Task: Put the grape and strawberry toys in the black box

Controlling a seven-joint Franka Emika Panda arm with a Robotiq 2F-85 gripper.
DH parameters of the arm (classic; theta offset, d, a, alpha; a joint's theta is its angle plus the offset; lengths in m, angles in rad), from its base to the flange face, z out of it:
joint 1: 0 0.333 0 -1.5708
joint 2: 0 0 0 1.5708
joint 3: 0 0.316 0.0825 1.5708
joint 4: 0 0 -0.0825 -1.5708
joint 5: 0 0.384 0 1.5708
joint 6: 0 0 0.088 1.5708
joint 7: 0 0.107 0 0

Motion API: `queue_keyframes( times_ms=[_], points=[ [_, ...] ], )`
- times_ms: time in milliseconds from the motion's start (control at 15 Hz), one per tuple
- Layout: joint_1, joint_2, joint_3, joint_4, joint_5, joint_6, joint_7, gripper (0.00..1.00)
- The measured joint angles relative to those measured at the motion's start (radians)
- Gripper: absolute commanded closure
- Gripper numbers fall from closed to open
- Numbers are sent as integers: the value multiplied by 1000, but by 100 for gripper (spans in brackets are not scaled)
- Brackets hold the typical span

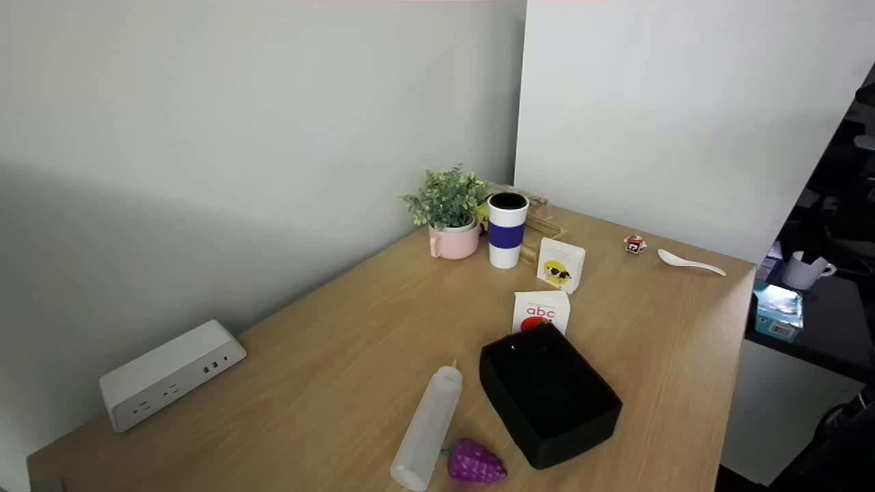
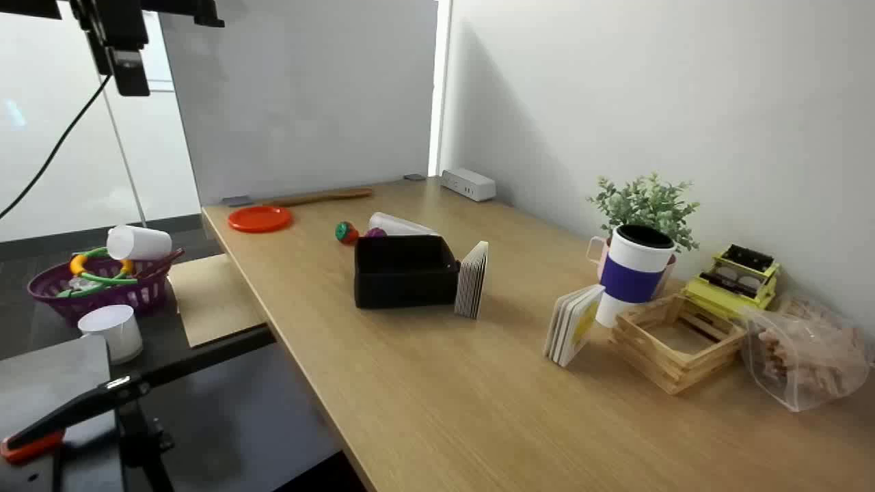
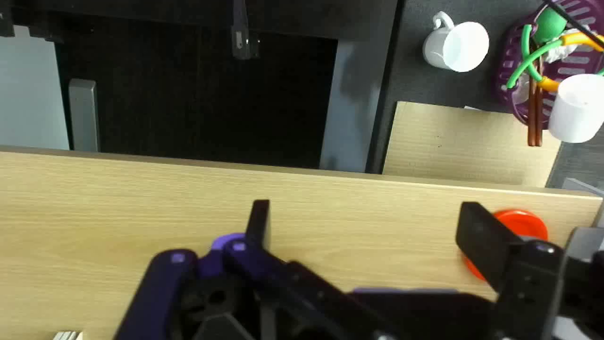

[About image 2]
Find black fabric box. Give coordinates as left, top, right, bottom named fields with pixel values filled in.
left=353, top=233, right=461, bottom=310

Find white power socket box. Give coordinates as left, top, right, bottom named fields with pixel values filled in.
left=441, top=166, right=497, bottom=204

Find grey sponge block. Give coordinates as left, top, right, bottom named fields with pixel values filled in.
left=450, top=237, right=493, bottom=320

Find long wooden stick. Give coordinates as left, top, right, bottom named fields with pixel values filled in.
left=263, top=185, right=374, bottom=211

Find stack of white cards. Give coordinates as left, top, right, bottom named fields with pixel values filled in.
left=540, top=280, right=606, bottom=372

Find orange plastic plate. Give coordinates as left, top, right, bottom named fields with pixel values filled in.
left=225, top=204, right=296, bottom=234

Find white mug blue band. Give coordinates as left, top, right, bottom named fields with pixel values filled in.
left=586, top=224, right=679, bottom=330

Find small green artificial plant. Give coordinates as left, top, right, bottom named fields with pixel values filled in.
left=587, top=171, right=702, bottom=253

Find brown cardboard sheet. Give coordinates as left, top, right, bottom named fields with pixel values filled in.
left=165, top=250, right=273, bottom=350

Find wooden stick tray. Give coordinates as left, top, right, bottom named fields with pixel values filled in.
left=609, top=290, right=748, bottom=397

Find yellow black toy block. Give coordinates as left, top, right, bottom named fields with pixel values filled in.
left=681, top=239, right=784, bottom=320

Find purple plastic basket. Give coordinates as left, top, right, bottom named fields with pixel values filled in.
left=24, top=248, right=186, bottom=325

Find yellow green toy rings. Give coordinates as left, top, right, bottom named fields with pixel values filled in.
left=55, top=242, right=140, bottom=300

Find plastic bag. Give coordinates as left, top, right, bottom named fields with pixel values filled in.
left=737, top=293, right=875, bottom=416

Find grey flat pad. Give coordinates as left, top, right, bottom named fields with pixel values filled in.
left=0, top=332, right=115, bottom=444

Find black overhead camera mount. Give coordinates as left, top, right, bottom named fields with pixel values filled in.
left=0, top=0, right=226, bottom=99

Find thin black cable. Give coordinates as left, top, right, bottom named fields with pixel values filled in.
left=0, top=73, right=115, bottom=224

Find orange tool handle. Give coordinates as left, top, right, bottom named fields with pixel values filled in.
left=0, top=428, right=67, bottom=468

